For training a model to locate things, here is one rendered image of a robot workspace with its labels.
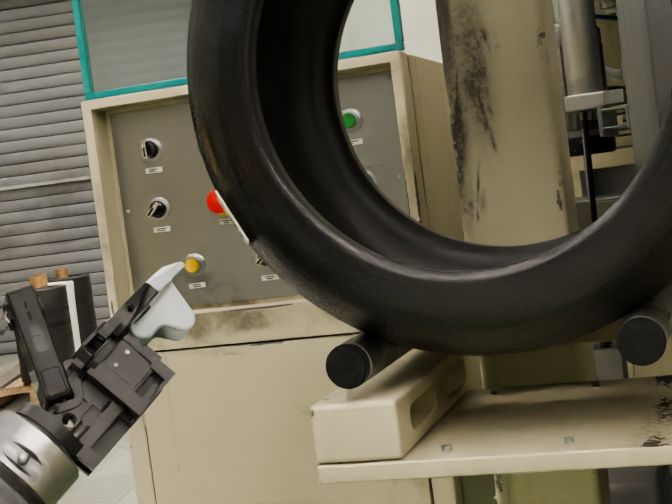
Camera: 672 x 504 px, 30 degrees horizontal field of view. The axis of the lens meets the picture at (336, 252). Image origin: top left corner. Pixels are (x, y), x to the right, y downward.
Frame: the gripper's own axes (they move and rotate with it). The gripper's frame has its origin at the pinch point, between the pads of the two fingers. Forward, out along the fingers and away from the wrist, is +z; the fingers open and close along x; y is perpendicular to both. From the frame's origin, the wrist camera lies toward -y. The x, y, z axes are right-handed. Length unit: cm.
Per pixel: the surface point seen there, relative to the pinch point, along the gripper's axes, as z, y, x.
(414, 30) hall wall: 577, -43, -725
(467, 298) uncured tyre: 12.9, 23.4, 10.7
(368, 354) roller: 5.9, 20.1, 1.9
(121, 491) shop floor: 63, 13, -381
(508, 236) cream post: 38.2, 26.6, -16.7
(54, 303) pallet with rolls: 173, -87, -614
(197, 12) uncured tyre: 20.8, -14.7, 5.2
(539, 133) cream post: 48, 21, -10
